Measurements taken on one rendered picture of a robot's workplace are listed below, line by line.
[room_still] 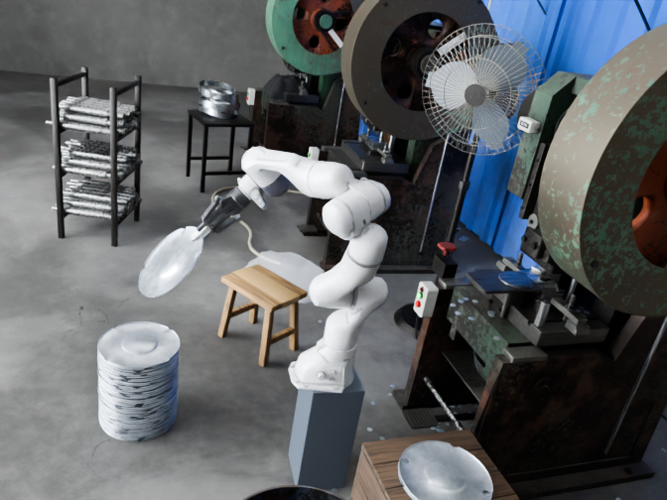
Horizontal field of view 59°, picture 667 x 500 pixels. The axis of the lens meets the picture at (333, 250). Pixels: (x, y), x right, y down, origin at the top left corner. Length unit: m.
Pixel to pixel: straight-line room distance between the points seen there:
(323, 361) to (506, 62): 1.55
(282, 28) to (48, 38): 4.15
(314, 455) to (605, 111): 1.43
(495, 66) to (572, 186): 1.26
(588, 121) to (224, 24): 7.01
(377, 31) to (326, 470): 2.06
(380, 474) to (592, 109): 1.19
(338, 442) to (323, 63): 3.39
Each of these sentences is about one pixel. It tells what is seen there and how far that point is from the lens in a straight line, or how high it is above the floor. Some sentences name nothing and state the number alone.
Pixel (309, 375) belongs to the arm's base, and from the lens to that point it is 1.99.
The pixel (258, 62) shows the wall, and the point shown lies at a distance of 8.45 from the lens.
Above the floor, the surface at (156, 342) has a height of 0.35.
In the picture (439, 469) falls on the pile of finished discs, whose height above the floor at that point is 0.37.
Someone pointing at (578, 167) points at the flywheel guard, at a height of 1.35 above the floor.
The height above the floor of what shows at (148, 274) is 0.64.
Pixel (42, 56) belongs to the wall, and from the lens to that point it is 8.34.
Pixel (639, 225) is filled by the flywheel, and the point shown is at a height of 1.18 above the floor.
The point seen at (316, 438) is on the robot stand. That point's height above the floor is 0.25.
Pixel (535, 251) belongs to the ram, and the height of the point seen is 0.92.
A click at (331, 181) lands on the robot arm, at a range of 1.68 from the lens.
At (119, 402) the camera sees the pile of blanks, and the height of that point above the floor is 0.18.
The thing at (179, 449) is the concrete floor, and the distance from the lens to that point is 2.41.
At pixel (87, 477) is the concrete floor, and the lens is 2.35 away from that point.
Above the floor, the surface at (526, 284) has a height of 0.78.
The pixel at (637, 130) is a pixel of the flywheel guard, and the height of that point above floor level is 1.46.
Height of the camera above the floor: 1.70
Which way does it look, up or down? 25 degrees down
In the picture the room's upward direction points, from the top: 10 degrees clockwise
